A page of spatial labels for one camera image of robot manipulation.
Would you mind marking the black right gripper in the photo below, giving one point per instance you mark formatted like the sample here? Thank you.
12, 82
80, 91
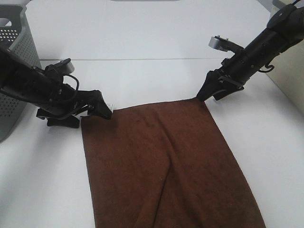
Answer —
219, 84

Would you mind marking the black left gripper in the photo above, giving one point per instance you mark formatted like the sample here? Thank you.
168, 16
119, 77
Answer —
63, 106

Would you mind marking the brown towel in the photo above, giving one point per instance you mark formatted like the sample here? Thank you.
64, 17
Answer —
165, 165

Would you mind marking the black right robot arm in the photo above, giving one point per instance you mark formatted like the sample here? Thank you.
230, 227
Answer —
283, 31

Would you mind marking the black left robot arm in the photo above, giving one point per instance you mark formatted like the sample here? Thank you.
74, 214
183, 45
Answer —
54, 90

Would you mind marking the beige storage box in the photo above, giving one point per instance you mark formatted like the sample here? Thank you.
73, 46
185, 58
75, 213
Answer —
288, 74

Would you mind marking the grey perforated plastic basket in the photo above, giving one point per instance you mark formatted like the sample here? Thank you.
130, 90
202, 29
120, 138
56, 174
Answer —
17, 51

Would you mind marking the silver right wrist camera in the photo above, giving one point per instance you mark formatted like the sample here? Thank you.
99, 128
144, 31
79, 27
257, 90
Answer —
224, 44

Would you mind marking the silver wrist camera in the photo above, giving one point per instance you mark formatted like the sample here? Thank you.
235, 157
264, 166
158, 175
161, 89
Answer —
65, 66
224, 44

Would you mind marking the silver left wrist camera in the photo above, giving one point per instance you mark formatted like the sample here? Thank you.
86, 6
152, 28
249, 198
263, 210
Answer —
65, 66

